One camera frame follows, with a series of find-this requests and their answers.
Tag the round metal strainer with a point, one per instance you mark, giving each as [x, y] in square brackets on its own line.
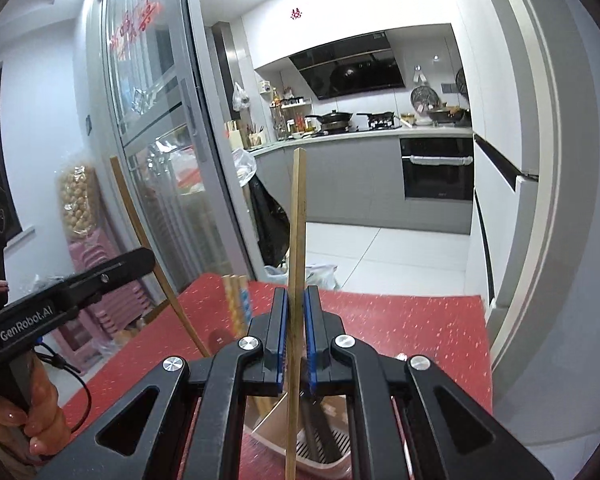
[421, 97]

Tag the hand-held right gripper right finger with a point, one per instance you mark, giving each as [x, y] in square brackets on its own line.
[310, 340]

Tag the sliding glass door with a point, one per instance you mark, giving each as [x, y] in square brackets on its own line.
[165, 135]

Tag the red paper cabinet decoration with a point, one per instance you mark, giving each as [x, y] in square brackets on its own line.
[296, 13]

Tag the crumpled plastic bag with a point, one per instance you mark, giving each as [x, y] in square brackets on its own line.
[320, 275]

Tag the black pot on stove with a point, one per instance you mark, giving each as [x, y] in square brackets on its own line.
[380, 120]

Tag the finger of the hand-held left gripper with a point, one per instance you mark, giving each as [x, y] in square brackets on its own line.
[115, 272]

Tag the red paper door decoration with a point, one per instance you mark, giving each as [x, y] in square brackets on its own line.
[135, 25]

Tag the stack of pink plastic stools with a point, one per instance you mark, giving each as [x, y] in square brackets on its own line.
[105, 270]

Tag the large black garbage bag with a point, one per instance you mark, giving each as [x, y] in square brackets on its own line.
[270, 225]

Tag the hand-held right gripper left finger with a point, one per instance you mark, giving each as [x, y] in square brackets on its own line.
[281, 330]

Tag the pink plastic stool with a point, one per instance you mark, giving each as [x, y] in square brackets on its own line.
[80, 350]

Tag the person's left hand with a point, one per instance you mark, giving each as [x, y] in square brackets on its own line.
[40, 425]

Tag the black built-in oven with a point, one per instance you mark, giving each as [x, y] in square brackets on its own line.
[437, 170]

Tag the clear bag of pale balls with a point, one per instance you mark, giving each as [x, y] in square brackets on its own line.
[77, 200]

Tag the black wok on stove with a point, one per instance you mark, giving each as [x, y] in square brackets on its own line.
[335, 119]

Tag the grey kitchen counter cabinet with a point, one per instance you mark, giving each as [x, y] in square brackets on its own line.
[350, 180]

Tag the beige perforated utensil holder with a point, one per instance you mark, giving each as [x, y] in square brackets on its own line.
[270, 425]

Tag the hanging white plastic bag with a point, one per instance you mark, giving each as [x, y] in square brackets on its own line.
[240, 97]

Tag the black range hood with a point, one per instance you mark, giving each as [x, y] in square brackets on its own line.
[350, 70]

